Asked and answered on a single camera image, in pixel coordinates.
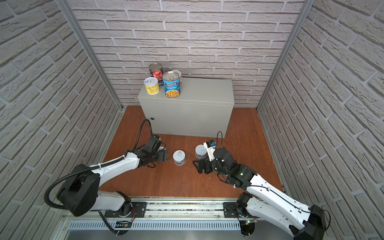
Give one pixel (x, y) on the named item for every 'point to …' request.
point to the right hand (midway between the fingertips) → (200, 159)
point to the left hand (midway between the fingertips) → (161, 152)
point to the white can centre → (179, 157)
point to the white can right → (200, 151)
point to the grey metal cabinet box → (203, 109)
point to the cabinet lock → (152, 118)
